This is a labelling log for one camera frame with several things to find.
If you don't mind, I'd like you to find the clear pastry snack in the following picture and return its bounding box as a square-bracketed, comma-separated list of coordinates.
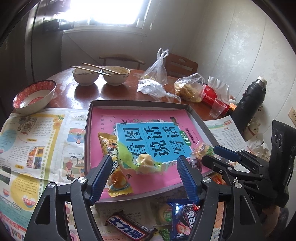
[191, 140, 215, 160]

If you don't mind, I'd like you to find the yellow orange snack pack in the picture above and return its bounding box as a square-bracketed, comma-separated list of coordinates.
[98, 132, 133, 197]

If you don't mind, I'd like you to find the dark chocolate cake wrapper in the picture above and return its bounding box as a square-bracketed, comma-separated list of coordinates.
[189, 158, 202, 172]

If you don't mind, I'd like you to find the blue oreo cookie pack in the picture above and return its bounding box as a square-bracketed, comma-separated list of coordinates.
[167, 198, 199, 240]

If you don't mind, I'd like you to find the snickers chocolate bar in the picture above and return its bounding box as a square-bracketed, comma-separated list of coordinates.
[106, 211, 158, 240]

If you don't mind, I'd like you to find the green egg yolk pastry pack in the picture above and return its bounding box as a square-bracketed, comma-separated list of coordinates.
[117, 142, 169, 175]

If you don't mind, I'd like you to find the right hand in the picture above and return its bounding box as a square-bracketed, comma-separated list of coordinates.
[260, 205, 289, 240]

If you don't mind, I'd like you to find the orange rice cake pack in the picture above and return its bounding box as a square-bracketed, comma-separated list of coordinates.
[209, 172, 226, 185]

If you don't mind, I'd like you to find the right english newspaper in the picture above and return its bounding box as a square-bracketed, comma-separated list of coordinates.
[203, 114, 250, 172]

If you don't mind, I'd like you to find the dark cardboard box tray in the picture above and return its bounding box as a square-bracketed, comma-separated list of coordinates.
[84, 99, 220, 203]

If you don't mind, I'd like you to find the round pastry in wrapper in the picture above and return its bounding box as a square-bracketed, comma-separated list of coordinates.
[155, 203, 172, 226]

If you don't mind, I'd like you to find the clear plastic cup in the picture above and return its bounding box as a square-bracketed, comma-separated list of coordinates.
[209, 98, 227, 119]

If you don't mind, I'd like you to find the green peas snack pack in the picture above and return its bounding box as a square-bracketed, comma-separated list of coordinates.
[159, 228, 171, 241]

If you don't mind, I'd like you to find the black thermos bottle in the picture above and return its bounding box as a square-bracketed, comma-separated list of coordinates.
[231, 76, 267, 133]

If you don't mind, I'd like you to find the pink and blue book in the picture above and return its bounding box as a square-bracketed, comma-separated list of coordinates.
[89, 106, 212, 200]

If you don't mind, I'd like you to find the red tissue pack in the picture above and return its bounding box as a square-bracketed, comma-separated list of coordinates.
[202, 76, 236, 116]

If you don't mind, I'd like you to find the left colourful newspaper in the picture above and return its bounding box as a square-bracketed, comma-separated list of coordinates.
[1, 108, 88, 240]

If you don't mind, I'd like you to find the plastic bag of fried food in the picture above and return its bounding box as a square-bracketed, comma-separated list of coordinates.
[174, 73, 206, 103]

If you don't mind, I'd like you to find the crumpled white plastic bag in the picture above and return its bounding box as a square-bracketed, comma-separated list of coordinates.
[137, 79, 181, 103]

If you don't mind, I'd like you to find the red patterned bowl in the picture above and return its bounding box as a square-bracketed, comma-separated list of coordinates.
[13, 80, 57, 115]

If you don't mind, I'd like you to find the right beige bowl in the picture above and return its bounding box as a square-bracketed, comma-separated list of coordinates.
[103, 66, 130, 86]

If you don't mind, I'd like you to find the beige bowl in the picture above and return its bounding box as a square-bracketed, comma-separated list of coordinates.
[103, 66, 130, 86]
[72, 65, 99, 86]

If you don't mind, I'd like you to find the left beige bowl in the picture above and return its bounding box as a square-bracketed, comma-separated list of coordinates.
[72, 65, 99, 86]

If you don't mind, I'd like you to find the tall clear plastic bag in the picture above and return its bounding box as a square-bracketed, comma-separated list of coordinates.
[140, 48, 169, 86]

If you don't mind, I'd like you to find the wooden chopstick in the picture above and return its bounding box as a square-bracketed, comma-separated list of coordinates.
[70, 65, 111, 76]
[82, 62, 121, 75]

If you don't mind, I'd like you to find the wooden chair left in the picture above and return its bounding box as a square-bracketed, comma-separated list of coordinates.
[99, 54, 146, 70]

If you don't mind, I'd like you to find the dark refrigerator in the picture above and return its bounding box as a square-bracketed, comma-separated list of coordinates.
[1, 1, 68, 118]

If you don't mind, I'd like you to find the window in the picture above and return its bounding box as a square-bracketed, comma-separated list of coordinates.
[60, 1, 151, 25]

